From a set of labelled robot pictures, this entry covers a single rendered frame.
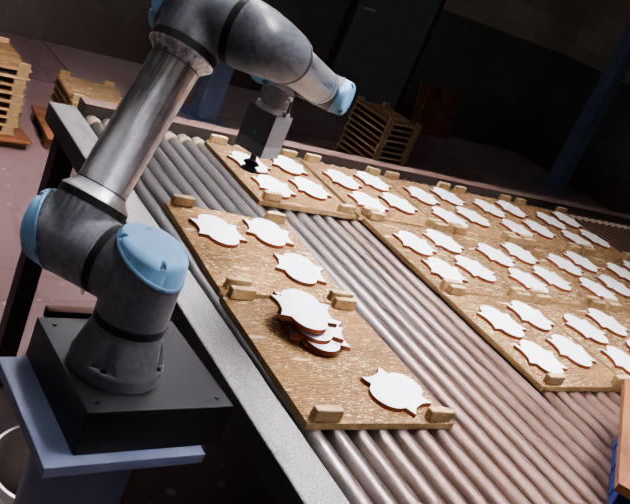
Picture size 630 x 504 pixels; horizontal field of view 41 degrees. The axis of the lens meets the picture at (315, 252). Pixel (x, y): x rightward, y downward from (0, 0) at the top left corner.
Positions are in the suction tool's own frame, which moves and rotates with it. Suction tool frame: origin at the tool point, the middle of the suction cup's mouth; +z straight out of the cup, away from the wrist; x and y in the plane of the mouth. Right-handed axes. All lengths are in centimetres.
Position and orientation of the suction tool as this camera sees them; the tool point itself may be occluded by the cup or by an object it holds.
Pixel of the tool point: (249, 169)
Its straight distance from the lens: 196.0
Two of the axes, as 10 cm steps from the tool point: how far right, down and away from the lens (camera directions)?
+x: -5.7, 0.9, -8.1
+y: -7.3, -5.1, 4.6
